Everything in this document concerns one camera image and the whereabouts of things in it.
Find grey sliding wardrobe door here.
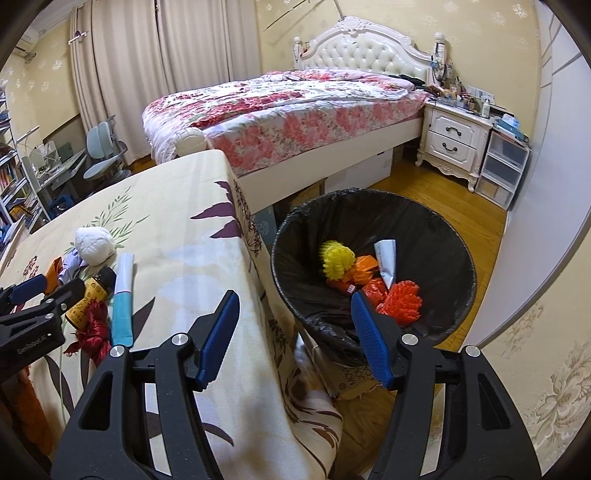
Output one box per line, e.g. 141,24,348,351
478,0,585,349

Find white air conditioner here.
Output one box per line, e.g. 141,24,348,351
14,28,41,58

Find orange cloth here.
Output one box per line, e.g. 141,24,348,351
14,364,51,455

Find white storage box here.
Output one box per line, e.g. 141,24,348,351
325,147,394,190

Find lilac paper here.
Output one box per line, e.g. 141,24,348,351
59,251,88,281

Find pile of nightstand clutter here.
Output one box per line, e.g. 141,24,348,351
431,80,497,116

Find brown bottle yellow label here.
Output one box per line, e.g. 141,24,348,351
65,267,117,329

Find grey study desk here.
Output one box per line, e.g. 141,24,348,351
23,143,88,195

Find beige curtains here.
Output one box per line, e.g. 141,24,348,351
69,0,259,167

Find white two-drawer nightstand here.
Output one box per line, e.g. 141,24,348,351
414,100,494,192

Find light blue box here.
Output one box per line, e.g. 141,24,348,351
499,113,527,139

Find black lined waste bin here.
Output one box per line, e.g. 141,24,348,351
271,188,478,365

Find pink floral blanket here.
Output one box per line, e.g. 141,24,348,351
142,69,428,176

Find orange foam net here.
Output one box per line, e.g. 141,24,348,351
376,281,423,326

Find white printed paper leaflet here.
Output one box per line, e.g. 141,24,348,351
374,240,398,287

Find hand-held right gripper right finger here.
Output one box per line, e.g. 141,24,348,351
351,291,542,480

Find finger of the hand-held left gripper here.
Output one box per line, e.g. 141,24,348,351
0,274,48,315
23,278,87,324

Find white upholstered bed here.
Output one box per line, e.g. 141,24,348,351
142,16,446,204

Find thin bent metal pole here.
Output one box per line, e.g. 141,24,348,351
265,0,345,33

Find blue and white tube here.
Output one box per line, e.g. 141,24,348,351
111,253,134,347

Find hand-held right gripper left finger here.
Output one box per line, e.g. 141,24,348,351
50,290,241,480

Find metal shelf rack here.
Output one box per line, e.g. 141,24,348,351
0,80,51,241

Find white paper ball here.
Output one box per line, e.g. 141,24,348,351
75,226,116,265

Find light blue desk chair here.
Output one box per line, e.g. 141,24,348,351
83,122,132,185

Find yellow foam net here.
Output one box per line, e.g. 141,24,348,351
322,240,355,280

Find clear plastic drawer unit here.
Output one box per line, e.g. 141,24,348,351
475,129,531,210

